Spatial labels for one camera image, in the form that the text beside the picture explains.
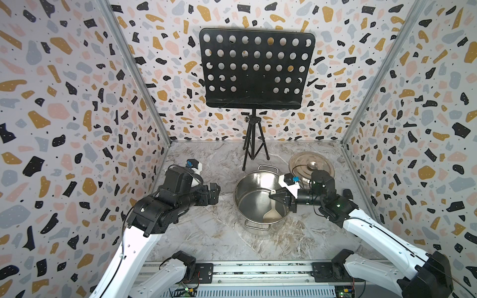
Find stainless steel pot lid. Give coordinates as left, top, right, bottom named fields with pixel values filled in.
left=289, top=151, right=335, bottom=189

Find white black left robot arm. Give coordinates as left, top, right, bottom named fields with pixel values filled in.
left=91, top=159, right=221, bottom=298

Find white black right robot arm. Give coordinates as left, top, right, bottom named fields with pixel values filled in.
left=269, top=170, right=454, bottom=298

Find black tripod stand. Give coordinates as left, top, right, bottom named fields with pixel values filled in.
left=242, top=109, right=270, bottom=171

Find right green circuit board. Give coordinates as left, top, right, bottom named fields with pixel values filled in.
left=335, top=286, right=355, bottom=298

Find green circuit board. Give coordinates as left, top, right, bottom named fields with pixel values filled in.
left=169, top=287, right=198, bottom=298
left=335, top=286, right=355, bottom=298

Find left green circuit board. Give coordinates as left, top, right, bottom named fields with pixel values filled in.
left=169, top=287, right=198, bottom=298

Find black perforated music stand desk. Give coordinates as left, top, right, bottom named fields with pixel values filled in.
left=199, top=28, right=316, bottom=110

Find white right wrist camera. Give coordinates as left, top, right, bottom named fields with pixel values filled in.
left=278, top=173, right=301, bottom=199

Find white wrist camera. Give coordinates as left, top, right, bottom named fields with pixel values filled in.
left=186, top=158, right=202, bottom=175
left=278, top=173, right=301, bottom=199

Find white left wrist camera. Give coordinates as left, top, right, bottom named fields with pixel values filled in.
left=186, top=158, right=202, bottom=175

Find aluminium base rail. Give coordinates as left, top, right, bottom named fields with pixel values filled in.
left=141, top=260, right=420, bottom=298

